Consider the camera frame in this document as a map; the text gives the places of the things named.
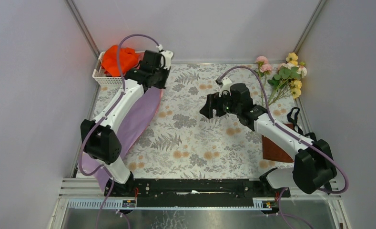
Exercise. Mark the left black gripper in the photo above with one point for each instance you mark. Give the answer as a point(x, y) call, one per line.
point(160, 67)

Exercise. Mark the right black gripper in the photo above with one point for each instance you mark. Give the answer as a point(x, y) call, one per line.
point(212, 102)

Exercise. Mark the yellow fake flower bunch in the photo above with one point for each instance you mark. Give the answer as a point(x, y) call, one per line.
point(287, 80)

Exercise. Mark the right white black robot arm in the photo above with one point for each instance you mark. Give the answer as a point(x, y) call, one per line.
point(313, 166)

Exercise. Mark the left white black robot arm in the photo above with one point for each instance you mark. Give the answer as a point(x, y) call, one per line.
point(100, 135)

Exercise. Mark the dark red folded paper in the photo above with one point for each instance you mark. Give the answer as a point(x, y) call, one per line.
point(141, 56)

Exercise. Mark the orange cloth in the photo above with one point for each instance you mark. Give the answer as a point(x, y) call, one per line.
point(127, 58)

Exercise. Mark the floral patterned table mat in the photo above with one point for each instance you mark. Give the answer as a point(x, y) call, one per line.
point(179, 142)

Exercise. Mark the white plastic basket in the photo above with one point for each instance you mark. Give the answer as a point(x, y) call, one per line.
point(101, 77)

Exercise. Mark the brown leather pad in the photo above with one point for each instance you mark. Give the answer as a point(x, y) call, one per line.
point(272, 152)

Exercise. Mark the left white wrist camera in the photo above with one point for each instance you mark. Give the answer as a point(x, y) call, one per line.
point(166, 57)

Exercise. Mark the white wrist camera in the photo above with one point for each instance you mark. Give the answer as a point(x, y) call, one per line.
point(224, 85)
point(166, 57)

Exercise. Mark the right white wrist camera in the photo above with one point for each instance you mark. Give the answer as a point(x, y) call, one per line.
point(224, 85)

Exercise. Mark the black mounting base rail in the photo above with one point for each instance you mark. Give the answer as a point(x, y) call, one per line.
point(192, 192)

